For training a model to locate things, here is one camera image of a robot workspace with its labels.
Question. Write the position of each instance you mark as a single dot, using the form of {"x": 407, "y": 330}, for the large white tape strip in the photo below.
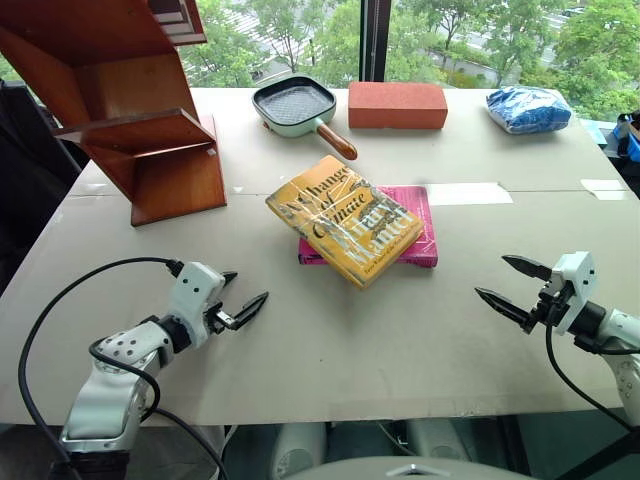
{"x": 467, "y": 193}

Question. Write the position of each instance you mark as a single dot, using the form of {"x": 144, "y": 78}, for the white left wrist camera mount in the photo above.
{"x": 195, "y": 295}

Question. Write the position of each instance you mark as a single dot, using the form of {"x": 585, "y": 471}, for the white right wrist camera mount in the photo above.
{"x": 575, "y": 285}

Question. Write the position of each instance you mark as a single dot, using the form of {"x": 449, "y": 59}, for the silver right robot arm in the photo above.
{"x": 622, "y": 340}

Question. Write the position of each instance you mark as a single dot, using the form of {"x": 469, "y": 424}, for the green square frying pan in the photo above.
{"x": 292, "y": 107}

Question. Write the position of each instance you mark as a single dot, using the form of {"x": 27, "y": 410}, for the blue box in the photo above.
{"x": 629, "y": 137}

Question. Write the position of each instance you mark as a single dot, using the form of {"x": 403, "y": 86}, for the pink book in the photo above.
{"x": 417, "y": 235}

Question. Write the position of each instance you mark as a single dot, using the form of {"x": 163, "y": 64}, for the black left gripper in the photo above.
{"x": 220, "y": 318}

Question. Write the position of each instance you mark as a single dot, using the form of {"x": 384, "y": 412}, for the white rounded robot leg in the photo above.
{"x": 435, "y": 440}
{"x": 300, "y": 447}

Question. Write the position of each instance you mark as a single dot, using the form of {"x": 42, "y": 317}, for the red brick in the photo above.
{"x": 396, "y": 106}

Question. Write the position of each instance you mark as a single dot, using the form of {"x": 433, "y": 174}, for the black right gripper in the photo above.
{"x": 549, "y": 306}

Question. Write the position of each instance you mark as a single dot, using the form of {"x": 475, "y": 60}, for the dark window frame post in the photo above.
{"x": 375, "y": 40}

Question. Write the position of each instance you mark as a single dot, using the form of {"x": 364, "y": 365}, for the wooden shelf stand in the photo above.
{"x": 150, "y": 165}

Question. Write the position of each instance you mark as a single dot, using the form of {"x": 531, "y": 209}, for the blue and white plastic bag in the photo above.
{"x": 527, "y": 111}

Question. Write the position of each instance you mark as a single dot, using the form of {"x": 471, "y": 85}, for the grey robot torso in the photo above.
{"x": 410, "y": 470}

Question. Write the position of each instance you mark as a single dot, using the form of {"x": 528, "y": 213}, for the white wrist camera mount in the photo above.
{"x": 195, "y": 295}
{"x": 575, "y": 285}

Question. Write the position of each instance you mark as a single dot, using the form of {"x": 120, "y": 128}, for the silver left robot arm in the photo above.
{"x": 107, "y": 385}

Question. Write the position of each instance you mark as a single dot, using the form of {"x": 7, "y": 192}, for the yellow hardcover book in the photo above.
{"x": 345, "y": 220}

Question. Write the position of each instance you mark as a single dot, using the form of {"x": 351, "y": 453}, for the small white tape strip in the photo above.
{"x": 604, "y": 189}

